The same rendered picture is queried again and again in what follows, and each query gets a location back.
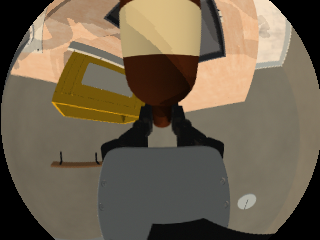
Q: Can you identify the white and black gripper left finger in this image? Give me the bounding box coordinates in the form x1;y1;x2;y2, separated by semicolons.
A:
101;103;153;161

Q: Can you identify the yellow divided crate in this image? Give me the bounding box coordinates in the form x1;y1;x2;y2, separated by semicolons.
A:
52;51;145;124

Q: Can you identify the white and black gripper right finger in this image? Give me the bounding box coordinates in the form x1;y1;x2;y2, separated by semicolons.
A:
171;103;224;159

